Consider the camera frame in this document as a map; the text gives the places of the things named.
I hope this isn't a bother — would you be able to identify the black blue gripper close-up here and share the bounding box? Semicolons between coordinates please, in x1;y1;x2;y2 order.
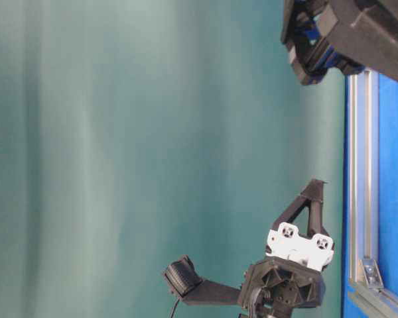
281;1;398;85

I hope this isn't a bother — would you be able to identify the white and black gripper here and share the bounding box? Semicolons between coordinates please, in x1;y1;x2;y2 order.
237;179;334;317

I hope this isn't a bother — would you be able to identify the green backdrop curtain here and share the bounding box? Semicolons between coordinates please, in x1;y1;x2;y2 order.
0;1;344;317

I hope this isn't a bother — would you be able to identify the lower steel corner bracket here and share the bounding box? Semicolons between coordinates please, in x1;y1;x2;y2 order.
360;258;384;290

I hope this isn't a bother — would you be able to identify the aluminium extrusion frame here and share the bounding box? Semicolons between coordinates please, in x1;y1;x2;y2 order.
346;68;398;318

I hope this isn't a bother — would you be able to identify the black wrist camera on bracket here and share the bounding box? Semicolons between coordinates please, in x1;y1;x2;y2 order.
163;255;240;305

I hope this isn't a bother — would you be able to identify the black camera cable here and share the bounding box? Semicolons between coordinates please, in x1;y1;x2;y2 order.
168;297;182;318

